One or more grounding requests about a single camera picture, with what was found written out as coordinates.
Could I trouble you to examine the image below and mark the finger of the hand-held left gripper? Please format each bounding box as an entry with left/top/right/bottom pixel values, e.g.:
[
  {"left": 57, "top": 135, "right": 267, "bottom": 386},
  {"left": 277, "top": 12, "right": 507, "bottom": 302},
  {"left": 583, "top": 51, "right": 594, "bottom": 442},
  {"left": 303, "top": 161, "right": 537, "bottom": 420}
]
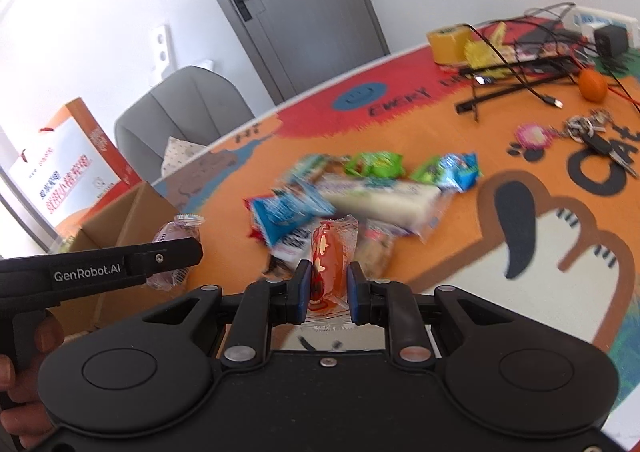
[{"left": 125, "top": 238, "right": 204, "bottom": 283}]

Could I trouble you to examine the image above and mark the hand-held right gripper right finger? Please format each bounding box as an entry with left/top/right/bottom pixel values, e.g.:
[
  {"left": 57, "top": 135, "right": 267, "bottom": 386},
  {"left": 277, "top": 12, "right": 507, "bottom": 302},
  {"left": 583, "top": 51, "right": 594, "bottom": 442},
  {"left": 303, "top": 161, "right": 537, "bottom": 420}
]
[{"left": 346, "top": 262, "right": 522, "bottom": 367}]

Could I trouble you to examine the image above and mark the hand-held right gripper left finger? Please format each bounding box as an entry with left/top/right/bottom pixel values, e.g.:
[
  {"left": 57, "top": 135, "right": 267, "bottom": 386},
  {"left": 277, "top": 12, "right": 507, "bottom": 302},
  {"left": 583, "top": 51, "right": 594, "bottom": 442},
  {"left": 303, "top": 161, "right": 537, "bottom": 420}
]
[{"left": 142, "top": 259, "right": 313, "bottom": 367}]

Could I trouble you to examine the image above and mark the clear pink snack packet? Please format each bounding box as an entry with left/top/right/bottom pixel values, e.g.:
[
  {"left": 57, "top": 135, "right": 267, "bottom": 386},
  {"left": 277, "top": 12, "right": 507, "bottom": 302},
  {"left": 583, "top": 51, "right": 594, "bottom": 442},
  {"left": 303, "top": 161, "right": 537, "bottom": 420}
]
[{"left": 146, "top": 214, "right": 205, "bottom": 291}]

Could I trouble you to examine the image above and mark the red orange snack packet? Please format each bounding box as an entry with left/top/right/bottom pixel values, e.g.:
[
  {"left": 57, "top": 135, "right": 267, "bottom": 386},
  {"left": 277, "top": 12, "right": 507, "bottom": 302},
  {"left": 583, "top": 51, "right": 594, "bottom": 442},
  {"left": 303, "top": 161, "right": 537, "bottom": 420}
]
[{"left": 305, "top": 214, "right": 361, "bottom": 333}]

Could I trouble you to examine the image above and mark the black white label snack packet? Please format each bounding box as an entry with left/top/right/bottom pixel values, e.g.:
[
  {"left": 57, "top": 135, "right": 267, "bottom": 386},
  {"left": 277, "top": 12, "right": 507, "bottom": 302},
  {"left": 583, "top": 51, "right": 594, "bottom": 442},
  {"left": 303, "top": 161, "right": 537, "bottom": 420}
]
[{"left": 260, "top": 227, "right": 316, "bottom": 283}]

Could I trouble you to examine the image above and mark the beige snack packet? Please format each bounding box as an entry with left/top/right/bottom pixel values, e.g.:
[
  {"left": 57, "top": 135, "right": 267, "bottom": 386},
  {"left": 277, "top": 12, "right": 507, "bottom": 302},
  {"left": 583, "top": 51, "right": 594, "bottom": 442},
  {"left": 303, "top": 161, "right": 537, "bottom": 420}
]
[{"left": 356, "top": 219, "right": 401, "bottom": 280}]

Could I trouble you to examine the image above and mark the cardboard box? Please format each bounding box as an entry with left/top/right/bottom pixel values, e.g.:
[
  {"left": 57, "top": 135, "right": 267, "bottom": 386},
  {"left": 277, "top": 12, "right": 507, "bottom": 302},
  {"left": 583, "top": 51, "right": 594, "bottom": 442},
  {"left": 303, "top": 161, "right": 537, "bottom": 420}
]
[{"left": 47, "top": 181, "right": 201, "bottom": 340}]

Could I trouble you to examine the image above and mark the long white snack packet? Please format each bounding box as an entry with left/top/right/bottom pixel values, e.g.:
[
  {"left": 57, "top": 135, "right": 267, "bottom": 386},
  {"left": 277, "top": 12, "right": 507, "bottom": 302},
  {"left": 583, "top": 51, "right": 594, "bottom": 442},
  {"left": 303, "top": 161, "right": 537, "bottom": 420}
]
[{"left": 315, "top": 177, "right": 451, "bottom": 237}]

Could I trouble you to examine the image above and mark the bright green snack packet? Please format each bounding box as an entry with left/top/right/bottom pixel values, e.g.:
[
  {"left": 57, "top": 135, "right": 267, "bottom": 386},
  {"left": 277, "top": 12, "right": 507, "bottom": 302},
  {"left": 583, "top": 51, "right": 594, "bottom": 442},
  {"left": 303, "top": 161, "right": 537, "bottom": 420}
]
[{"left": 344, "top": 152, "right": 405, "bottom": 179}]

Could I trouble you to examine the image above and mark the person's left hand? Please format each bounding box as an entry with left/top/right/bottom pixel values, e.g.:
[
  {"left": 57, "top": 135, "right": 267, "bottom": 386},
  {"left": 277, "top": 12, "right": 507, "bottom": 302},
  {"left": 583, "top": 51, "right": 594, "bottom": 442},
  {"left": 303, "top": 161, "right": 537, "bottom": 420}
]
[{"left": 0, "top": 316, "right": 66, "bottom": 439}]

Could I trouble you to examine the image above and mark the patterned cushion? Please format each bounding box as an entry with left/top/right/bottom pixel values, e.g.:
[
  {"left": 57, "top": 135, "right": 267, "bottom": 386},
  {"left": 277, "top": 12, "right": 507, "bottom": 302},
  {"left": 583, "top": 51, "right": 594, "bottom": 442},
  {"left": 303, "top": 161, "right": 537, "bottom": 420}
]
[{"left": 161, "top": 136, "right": 208, "bottom": 180}]

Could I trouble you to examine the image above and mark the orange and white paper bag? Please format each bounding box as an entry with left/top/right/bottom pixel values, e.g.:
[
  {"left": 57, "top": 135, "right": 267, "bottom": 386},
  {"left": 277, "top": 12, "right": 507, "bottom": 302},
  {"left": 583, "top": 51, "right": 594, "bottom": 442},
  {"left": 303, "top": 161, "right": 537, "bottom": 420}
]
[{"left": 0, "top": 98, "right": 143, "bottom": 253}]

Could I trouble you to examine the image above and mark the colourful printed table mat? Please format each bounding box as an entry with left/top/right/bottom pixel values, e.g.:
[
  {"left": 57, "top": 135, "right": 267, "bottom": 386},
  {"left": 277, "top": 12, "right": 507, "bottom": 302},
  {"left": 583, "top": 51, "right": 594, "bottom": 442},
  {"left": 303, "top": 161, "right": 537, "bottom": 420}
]
[{"left": 152, "top": 14, "right": 640, "bottom": 383}]

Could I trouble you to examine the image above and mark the light blue snack packet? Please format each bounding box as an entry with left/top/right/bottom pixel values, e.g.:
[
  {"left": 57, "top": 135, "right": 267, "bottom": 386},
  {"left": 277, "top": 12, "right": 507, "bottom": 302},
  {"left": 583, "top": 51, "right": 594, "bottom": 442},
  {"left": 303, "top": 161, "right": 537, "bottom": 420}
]
[{"left": 280, "top": 154, "right": 351, "bottom": 193}]

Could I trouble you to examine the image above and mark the grey chair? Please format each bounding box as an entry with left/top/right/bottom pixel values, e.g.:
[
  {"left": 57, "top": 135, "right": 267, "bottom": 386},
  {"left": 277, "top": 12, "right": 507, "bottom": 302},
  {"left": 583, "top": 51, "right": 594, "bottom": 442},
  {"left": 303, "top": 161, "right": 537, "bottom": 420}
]
[{"left": 114, "top": 66, "right": 256, "bottom": 183}]

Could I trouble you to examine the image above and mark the green and blue snack packet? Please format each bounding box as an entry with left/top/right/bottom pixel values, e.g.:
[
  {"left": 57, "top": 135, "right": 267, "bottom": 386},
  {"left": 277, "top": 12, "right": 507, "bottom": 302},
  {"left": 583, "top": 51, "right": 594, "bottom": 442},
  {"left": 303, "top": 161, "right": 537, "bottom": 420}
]
[{"left": 411, "top": 153, "right": 483, "bottom": 193}]

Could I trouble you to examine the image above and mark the black metal stand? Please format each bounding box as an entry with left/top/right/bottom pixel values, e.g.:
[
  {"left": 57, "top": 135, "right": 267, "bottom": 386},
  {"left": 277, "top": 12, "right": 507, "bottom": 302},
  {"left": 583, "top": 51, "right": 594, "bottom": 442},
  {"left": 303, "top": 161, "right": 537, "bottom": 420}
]
[{"left": 454, "top": 54, "right": 591, "bottom": 115}]

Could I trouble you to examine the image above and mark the yellow tape roll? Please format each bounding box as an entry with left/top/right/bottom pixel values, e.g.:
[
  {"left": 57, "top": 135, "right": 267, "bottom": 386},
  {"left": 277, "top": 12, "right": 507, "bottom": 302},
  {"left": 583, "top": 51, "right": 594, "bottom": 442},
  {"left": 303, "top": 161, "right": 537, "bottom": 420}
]
[{"left": 426, "top": 24, "right": 473, "bottom": 66}]

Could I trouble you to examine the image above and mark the yellow toy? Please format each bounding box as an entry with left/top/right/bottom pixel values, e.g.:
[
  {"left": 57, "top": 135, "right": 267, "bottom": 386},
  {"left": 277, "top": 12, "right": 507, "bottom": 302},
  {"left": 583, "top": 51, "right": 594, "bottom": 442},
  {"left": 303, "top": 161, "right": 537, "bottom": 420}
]
[{"left": 464, "top": 22, "right": 516, "bottom": 67}]

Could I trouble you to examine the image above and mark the grey door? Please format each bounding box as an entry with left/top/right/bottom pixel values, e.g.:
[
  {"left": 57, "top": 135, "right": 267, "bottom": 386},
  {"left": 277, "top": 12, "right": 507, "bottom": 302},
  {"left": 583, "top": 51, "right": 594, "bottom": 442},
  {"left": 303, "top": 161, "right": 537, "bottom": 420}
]
[{"left": 180, "top": 0, "right": 391, "bottom": 105}]

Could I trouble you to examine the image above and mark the bunch of keys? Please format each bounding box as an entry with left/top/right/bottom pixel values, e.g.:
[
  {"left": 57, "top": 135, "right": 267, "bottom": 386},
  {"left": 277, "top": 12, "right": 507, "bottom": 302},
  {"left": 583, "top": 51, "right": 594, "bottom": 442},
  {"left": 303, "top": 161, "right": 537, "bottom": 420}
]
[{"left": 564, "top": 109, "right": 640, "bottom": 180}]

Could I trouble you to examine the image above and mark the small orange fruit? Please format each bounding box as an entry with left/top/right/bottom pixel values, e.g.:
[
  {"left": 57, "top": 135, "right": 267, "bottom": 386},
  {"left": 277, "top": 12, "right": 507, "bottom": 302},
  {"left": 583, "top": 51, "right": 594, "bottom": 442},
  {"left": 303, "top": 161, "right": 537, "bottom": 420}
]
[{"left": 578, "top": 68, "right": 608, "bottom": 101}]

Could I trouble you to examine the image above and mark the white power strip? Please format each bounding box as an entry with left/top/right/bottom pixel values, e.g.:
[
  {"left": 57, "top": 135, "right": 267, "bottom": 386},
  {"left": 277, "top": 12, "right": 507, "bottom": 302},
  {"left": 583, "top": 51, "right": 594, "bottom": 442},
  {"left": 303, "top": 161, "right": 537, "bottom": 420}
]
[{"left": 562, "top": 6, "right": 640, "bottom": 50}]

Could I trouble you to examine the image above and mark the black charger adapter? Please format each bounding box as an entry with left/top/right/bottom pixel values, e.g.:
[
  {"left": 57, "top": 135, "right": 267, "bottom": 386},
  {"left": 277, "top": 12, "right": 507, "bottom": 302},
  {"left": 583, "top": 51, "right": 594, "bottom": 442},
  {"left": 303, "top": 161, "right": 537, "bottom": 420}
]
[{"left": 593, "top": 24, "right": 628, "bottom": 57}]

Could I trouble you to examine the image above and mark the white wall socket panel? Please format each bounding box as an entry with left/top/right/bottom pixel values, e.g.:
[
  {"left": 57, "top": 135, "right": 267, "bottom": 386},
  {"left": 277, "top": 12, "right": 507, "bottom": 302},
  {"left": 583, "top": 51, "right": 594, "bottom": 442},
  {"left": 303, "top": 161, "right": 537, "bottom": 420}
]
[{"left": 148, "top": 24, "right": 176, "bottom": 80}]

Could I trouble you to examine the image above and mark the pink keychain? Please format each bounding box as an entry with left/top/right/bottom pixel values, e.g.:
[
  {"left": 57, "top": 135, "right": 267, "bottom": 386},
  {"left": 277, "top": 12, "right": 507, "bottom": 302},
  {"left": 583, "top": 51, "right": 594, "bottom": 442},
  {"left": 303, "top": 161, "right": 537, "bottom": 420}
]
[{"left": 517, "top": 121, "right": 553, "bottom": 149}]

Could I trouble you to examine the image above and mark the black door handle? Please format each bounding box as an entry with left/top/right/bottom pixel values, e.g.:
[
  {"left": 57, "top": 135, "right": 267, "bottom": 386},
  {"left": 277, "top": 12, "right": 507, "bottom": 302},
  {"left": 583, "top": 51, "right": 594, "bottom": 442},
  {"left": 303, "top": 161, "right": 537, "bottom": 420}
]
[{"left": 229, "top": 0, "right": 257, "bottom": 22}]

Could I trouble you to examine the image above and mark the black usb cable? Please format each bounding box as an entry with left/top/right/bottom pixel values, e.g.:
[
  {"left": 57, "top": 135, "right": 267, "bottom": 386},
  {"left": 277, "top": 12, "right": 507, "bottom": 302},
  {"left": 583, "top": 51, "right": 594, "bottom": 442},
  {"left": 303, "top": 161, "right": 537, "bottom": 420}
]
[{"left": 465, "top": 24, "right": 565, "bottom": 110}]

